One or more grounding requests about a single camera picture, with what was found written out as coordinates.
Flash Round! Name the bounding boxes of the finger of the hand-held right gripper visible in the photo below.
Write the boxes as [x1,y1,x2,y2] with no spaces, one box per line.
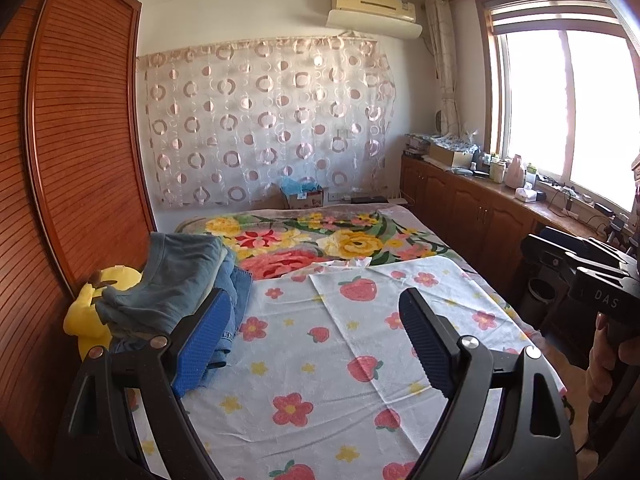
[520,227,583,281]

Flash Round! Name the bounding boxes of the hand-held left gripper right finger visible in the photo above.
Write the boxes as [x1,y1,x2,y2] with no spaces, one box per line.
[397,287,576,480]

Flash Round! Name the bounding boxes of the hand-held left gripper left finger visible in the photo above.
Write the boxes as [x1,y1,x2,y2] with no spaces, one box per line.
[52,287,236,480]

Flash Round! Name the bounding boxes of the teal grey short pants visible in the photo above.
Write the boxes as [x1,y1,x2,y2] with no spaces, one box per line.
[95,232,226,338]

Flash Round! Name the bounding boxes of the person's right hand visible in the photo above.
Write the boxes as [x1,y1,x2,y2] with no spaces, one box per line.
[585,312,640,403]

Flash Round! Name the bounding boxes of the black trash bin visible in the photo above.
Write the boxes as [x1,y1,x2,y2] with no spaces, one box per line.
[525,277,558,313]

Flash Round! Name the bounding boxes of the folded blue denim jeans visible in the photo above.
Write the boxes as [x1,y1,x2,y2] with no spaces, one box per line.
[107,250,253,391]

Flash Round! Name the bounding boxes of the pink bottle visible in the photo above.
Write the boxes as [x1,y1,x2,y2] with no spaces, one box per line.
[506,155,526,188]

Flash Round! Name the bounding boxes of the wooden cabinet counter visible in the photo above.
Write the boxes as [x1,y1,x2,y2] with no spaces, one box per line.
[400,152,626,301]

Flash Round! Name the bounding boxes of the strawberry flower printed sheet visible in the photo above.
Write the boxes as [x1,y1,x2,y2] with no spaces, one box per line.
[125,255,566,480]

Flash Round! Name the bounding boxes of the yellow plush toy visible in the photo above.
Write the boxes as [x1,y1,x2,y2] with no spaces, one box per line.
[63,266,143,361]

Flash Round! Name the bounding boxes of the floral blanket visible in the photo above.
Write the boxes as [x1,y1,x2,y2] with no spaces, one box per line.
[172,207,468,281]

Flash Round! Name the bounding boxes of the flat cardboard box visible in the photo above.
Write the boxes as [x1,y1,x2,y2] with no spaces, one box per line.
[429,142,473,168]

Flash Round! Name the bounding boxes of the wooden framed window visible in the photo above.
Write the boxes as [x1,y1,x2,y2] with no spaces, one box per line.
[477,0,640,216]

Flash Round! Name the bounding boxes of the small cardboard box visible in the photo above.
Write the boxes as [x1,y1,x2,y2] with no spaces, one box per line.
[285,187,328,209]

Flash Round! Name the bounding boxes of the pale window curtain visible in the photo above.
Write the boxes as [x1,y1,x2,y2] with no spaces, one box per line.
[425,0,461,133]

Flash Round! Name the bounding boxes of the circle patterned sheer curtain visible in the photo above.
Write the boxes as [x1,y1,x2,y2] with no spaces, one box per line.
[136,35,398,208]

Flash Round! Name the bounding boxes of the wooden slatted wardrobe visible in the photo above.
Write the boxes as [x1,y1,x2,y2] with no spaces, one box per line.
[0,0,156,461]

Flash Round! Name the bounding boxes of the white wall air conditioner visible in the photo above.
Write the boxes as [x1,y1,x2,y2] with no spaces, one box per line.
[326,0,423,41]

